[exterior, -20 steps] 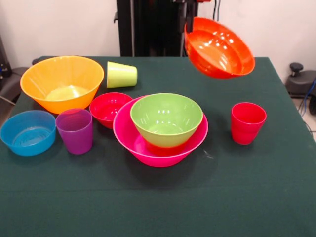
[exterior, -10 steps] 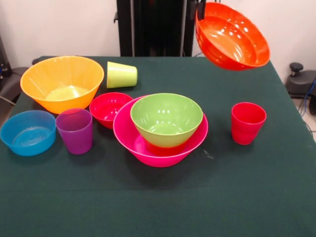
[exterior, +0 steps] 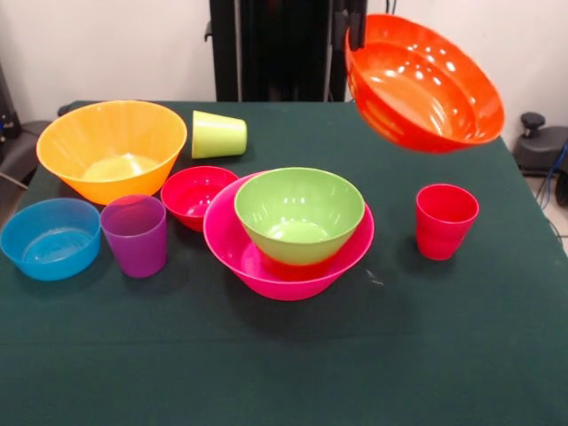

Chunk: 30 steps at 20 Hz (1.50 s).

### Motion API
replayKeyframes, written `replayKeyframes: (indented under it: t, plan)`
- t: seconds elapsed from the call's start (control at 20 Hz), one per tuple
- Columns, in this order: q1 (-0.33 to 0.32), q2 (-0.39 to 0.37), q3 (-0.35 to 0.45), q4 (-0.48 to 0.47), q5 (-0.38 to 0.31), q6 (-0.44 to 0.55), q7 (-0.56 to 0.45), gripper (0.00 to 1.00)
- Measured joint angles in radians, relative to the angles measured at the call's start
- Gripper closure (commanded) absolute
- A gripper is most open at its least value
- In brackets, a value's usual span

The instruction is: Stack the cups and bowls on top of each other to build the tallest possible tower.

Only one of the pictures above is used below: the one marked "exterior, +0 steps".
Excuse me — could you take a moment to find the green cup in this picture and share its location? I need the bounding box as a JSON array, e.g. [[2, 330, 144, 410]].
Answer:
[[191, 109, 248, 160]]

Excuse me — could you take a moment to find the purple cup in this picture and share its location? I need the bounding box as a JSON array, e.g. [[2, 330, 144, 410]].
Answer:
[[99, 193, 168, 280]]

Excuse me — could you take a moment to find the black computer case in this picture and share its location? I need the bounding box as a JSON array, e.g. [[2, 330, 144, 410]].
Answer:
[[0, 61, 22, 143]]

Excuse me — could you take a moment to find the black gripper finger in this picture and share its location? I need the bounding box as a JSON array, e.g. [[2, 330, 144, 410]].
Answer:
[[350, 0, 368, 50], [334, 10, 350, 48]]

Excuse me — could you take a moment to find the large orange bowl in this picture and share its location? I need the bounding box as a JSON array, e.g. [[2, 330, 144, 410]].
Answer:
[[35, 99, 188, 207]]

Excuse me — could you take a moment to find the blue bowl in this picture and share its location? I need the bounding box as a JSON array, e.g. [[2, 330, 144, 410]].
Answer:
[[0, 197, 102, 282]]

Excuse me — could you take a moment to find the wide red-orange bowl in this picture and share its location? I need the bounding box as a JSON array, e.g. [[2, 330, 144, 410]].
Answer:
[[344, 12, 506, 155]]

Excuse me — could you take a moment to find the small crimson bowl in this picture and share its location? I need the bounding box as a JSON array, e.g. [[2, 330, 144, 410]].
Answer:
[[160, 165, 241, 233]]

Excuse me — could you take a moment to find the small red-orange bowl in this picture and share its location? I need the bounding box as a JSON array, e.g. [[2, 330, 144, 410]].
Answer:
[[259, 248, 337, 281]]

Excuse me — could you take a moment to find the black pedestal leg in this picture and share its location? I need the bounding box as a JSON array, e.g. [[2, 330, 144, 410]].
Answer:
[[512, 111, 568, 178]]

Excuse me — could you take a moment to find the crimson cup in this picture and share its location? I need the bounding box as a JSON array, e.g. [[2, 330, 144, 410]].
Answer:
[[415, 183, 480, 262]]

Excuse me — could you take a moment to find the large pink bowl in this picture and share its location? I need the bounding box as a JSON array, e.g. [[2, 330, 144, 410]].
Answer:
[[202, 170, 376, 302]]

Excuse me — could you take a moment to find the blue floor cable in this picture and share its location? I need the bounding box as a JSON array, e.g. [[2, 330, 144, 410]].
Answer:
[[536, 140, 568, 209]]

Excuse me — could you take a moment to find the green bowl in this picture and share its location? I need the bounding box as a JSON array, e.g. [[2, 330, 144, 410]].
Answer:
[[233, 167, 367, 266]]

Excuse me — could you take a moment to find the dark green tablecloth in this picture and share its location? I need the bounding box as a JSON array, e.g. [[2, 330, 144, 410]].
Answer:
[[0, 100, 568, 426]]

